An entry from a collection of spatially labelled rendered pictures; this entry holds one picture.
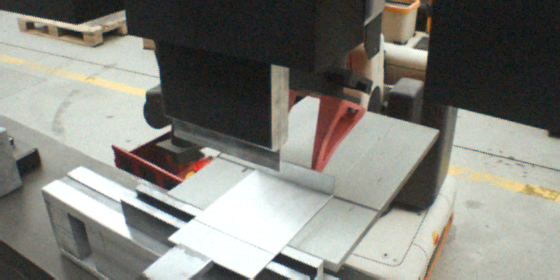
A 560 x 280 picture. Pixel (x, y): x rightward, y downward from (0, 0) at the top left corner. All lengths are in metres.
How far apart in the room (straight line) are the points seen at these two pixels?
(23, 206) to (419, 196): 1.22
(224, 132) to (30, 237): 0.39
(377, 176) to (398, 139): 0.08
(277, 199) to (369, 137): 0.16
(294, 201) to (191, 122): 0.13
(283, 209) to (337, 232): 0.05
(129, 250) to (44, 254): 0.18
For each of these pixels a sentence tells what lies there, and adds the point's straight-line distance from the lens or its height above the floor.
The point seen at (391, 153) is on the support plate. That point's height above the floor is 1.00.
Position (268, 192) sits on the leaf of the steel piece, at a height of 1.00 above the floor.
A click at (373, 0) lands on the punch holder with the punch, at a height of 1.20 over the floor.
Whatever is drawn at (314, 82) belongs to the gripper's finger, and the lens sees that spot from 0.45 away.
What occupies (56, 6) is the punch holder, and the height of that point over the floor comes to 1.19.
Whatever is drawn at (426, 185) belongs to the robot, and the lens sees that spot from 1.63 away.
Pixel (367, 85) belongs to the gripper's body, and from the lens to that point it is 0.48.
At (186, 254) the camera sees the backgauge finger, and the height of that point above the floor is 1.01.
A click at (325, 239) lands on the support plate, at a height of 1.00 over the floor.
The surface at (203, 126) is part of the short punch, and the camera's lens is 0.37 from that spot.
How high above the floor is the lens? 1.27
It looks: 27 degrees down
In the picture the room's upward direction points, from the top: straight up
